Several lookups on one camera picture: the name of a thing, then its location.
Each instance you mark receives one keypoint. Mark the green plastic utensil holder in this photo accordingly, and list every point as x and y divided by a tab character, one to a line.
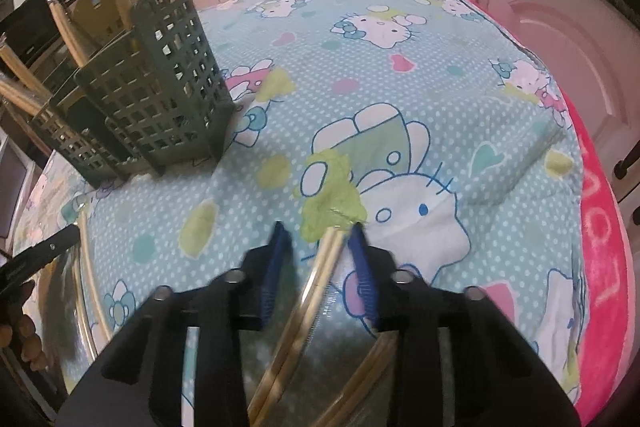
175	72

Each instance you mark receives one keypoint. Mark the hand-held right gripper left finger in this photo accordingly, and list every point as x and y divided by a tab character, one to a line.
275	277

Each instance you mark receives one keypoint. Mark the black microwave oven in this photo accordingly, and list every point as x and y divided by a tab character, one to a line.
30	22

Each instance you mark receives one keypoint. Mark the person's left hand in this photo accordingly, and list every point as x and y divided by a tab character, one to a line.
35	352

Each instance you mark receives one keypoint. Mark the pink towel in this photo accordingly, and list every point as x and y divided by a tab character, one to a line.
600	257

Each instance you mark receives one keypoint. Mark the cartoon cat printed blanket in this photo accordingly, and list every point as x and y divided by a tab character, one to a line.
425	107

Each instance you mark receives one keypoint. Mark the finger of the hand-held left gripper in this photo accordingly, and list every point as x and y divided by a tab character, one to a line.
57	242

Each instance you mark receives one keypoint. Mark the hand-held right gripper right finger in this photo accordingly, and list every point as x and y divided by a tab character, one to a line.
367	287

